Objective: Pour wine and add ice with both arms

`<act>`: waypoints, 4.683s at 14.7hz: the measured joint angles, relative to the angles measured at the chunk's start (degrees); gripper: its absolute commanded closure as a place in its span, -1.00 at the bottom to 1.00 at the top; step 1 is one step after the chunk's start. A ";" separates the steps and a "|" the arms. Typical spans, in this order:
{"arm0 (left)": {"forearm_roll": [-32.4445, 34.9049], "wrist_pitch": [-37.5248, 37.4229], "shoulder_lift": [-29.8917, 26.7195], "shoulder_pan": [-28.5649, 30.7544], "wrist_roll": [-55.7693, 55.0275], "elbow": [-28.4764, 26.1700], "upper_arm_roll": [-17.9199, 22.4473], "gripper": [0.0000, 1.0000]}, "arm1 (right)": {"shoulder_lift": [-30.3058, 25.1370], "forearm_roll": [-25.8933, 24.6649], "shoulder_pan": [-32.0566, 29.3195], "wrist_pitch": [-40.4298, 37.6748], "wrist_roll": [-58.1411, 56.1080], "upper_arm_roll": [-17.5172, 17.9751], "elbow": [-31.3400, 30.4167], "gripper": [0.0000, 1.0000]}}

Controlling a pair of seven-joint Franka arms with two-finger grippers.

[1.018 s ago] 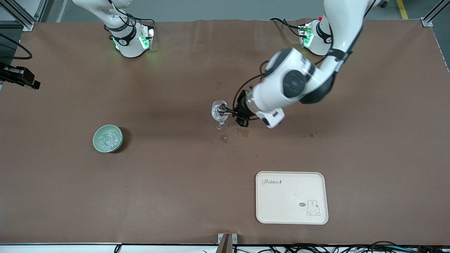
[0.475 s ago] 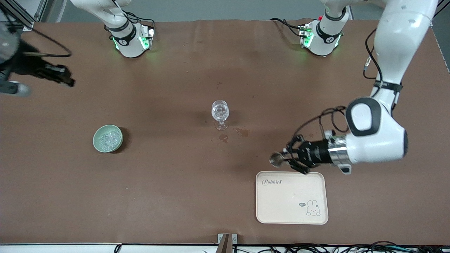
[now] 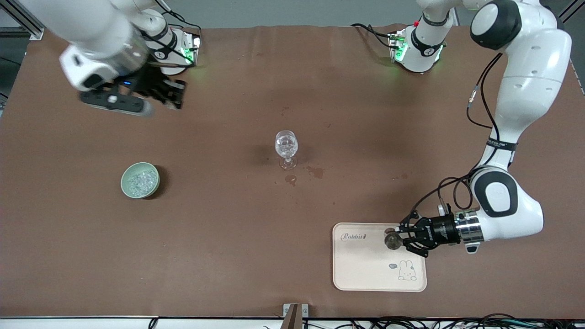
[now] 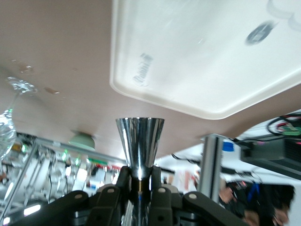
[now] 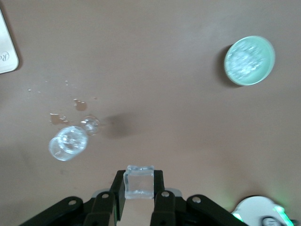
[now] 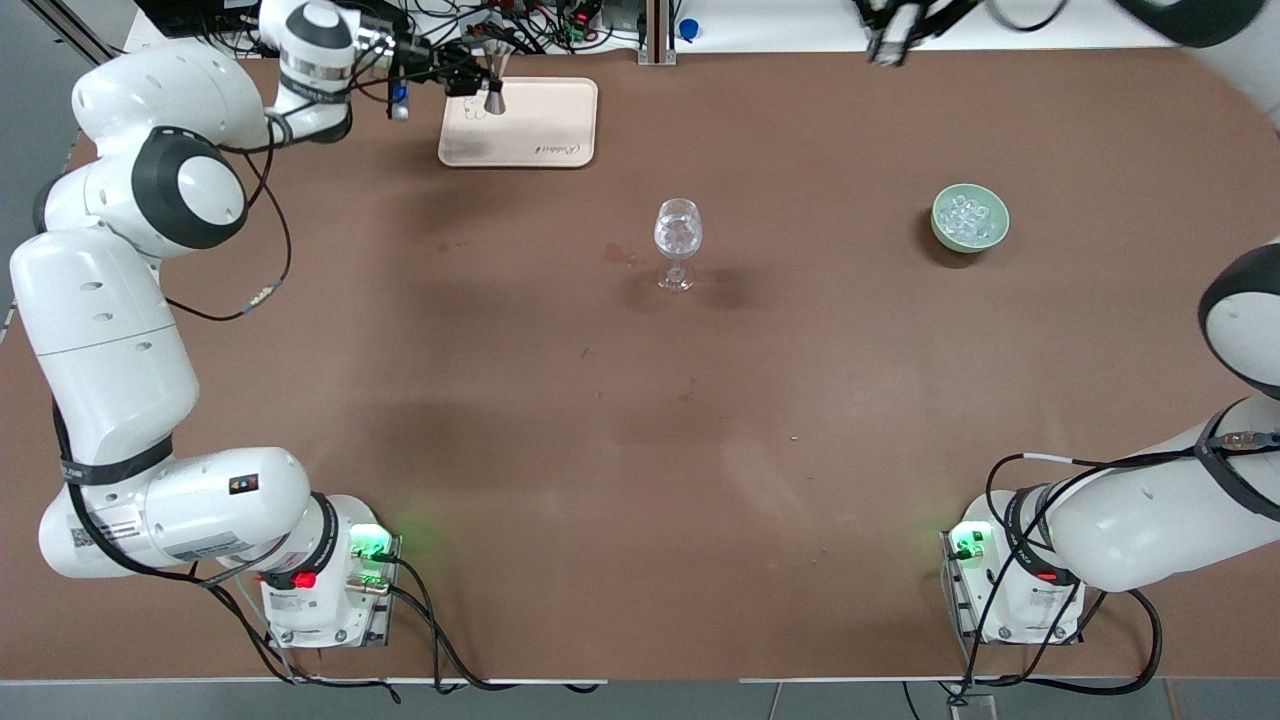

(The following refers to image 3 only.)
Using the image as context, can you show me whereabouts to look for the black left base cable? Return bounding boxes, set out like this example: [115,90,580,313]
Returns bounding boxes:
[351,23,394,48]

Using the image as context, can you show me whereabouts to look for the steel double jigger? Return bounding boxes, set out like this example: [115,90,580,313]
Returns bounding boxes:
[384,228,403,251]

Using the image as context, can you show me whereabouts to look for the clear ice cubes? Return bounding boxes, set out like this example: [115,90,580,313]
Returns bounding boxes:
[127,168,156,195]

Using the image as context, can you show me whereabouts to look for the metal table edge bracket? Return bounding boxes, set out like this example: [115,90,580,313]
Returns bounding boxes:
[283,303,309,329]

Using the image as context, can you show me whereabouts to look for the clear wine glass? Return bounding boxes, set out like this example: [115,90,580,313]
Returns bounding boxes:
[274,130,299,170]

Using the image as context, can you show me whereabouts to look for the green ceramic bowl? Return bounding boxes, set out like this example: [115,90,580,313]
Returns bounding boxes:
[121,162,160,199]

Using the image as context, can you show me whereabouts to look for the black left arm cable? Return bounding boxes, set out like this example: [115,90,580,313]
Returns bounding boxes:
[402,53,503,227]

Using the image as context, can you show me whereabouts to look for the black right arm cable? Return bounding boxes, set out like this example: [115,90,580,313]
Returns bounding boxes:
[153,0,202,52]

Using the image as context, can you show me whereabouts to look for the black cable bundle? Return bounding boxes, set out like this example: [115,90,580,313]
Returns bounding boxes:
[302,313,585,329]

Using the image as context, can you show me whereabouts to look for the cream rabbit print tray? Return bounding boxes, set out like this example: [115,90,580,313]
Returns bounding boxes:
[332,223,427,292]

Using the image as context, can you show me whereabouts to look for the aluminium frame profile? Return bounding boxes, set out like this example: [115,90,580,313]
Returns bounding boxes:
[0,0,44,41]

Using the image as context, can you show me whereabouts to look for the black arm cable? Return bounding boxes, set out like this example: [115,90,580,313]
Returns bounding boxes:
[153,0,202,52]
[402,53,503,227]

